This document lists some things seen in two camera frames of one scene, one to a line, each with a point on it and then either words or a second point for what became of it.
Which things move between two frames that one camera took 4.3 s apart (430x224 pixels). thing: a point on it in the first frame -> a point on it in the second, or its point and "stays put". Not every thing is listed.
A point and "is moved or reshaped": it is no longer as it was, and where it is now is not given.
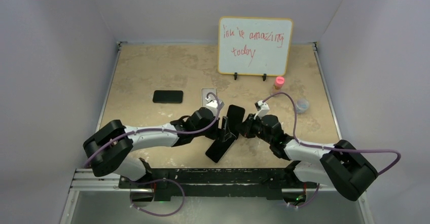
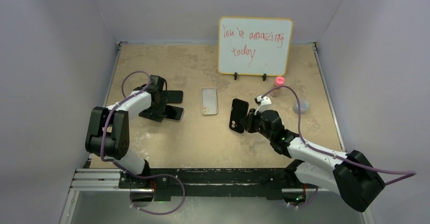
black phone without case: x=220 y=147 -> x=174 y=113
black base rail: x=266 y=183 stays put
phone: x=168 y=96 stays put
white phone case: x=204 y=91 stays put
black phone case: x=235 y=114 is moved or reshaped
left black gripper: x=217 y=133 -> x=147 y=113
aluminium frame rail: x=85 y=180 stays put
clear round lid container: x=302 y=106 stays put
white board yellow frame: x=255 y=45 stays put
